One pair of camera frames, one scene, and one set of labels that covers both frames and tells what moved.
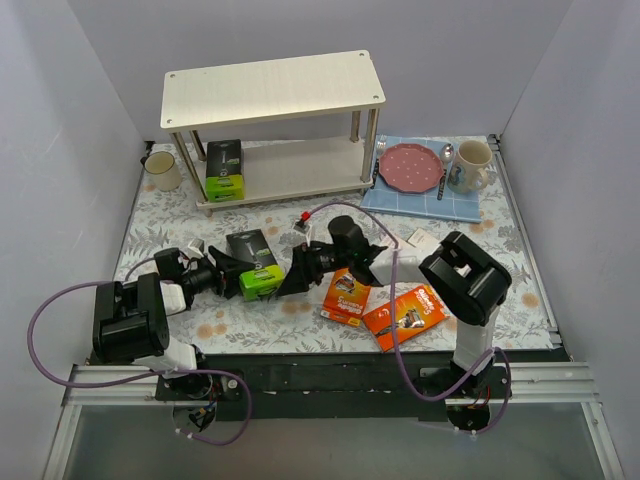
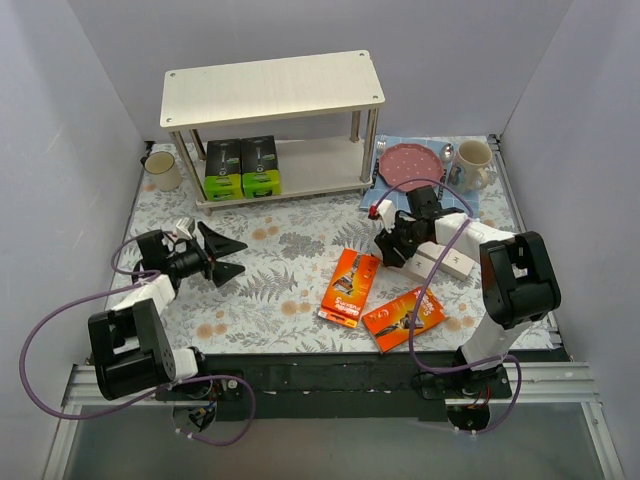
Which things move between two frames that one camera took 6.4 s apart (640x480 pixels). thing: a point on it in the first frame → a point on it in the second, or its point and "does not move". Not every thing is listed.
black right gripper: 305,263 → 388,248
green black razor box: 224,170 does not move
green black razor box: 266,278 → 260,173
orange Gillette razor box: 346,299 does not move
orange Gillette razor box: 415,313 does not move
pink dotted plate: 409,167 does not move
